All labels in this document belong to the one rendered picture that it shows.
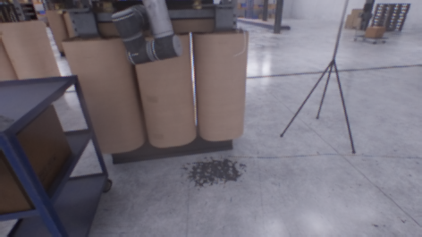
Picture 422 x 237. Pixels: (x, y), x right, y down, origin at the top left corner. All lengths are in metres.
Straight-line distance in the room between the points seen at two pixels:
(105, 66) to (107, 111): 0.33
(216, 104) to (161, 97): 0.43
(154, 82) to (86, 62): 0.44
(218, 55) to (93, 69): 0.84
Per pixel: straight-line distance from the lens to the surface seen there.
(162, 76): 1.50
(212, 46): 1.47
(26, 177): 1.02
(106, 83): 1.58
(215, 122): 1.68
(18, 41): 3.68
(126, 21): 1.09
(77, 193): 1.76
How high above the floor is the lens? 1.25
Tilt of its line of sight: 26 degrees down
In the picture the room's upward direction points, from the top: 1 degrees counter-clockwise
